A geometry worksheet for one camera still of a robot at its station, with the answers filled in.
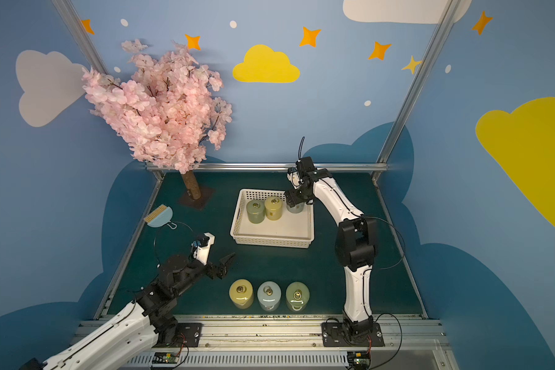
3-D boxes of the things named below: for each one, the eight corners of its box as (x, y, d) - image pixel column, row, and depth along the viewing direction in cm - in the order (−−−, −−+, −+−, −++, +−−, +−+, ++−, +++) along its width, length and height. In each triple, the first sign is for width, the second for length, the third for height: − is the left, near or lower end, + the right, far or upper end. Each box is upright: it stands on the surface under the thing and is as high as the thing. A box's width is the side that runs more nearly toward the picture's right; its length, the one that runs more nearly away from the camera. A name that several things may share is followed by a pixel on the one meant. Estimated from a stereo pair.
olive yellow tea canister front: (231, 308, 81) (227, 302, 74) (234, 286, 86) (230, 278, 79) (253, 308, 81) (251, 302, 74) (254, 286, 86) (252, 278, 79)
